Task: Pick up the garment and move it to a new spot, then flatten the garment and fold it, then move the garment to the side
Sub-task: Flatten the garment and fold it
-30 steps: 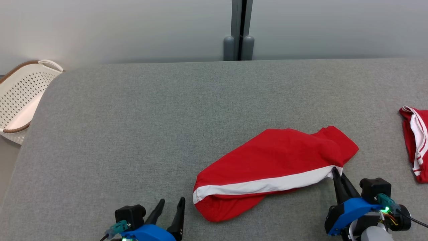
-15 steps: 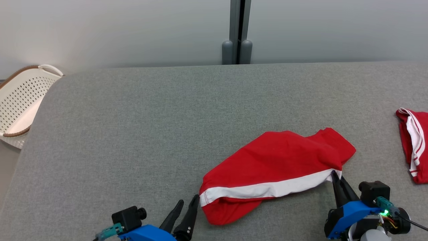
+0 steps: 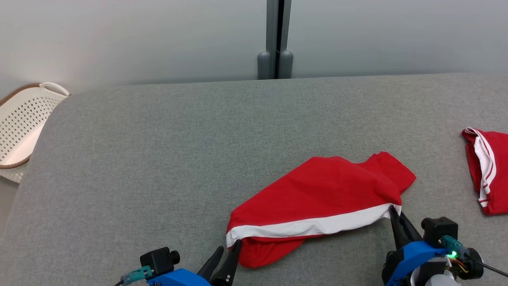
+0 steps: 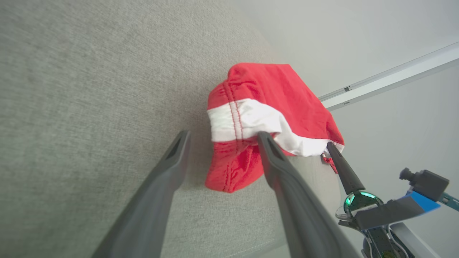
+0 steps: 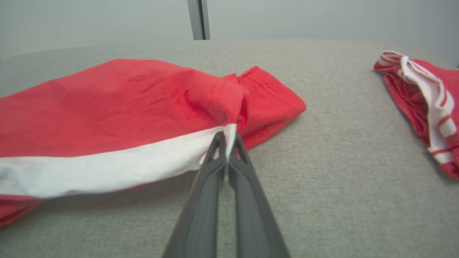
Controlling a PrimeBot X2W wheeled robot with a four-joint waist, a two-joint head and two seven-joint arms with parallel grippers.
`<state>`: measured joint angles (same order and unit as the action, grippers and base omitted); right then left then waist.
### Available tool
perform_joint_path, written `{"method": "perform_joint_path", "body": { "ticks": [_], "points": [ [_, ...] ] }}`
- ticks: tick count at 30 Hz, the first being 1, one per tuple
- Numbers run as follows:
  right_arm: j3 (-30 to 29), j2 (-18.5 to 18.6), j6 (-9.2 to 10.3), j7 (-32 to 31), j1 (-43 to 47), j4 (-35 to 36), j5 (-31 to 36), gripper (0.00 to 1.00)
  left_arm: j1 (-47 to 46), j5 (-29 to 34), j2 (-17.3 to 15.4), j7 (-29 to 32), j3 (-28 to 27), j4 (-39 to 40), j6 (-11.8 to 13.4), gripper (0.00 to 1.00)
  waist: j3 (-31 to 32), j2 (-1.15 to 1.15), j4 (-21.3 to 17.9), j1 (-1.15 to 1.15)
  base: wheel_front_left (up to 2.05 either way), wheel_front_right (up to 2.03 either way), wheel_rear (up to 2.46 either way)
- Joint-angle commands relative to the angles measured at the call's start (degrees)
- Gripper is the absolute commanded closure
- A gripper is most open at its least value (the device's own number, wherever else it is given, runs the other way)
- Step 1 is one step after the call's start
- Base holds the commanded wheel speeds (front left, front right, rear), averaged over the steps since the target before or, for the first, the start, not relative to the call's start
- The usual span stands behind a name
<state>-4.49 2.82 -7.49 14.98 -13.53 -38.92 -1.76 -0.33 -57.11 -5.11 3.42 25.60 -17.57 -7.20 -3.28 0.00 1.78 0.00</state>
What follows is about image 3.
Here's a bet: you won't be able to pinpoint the red basketball jersey white sleeves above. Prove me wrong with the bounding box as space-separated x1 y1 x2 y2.
461 127 508 216

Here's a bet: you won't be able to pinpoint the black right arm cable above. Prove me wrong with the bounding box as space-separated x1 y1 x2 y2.
470 256 508 278

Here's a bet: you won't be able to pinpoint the red shorts with white stripe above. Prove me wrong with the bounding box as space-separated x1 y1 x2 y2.
225 151 416 269

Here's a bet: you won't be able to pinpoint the grey partition divider post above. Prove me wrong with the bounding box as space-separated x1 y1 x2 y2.
257 0 294 80

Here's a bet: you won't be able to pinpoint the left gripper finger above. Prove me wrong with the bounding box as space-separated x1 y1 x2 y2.
197 245 225 282
210 239 243 286

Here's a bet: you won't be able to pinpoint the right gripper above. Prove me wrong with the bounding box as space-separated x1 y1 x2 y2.
388 205 485 286

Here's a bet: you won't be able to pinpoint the white perforated laundry basket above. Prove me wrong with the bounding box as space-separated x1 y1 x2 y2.
0 82 71 184

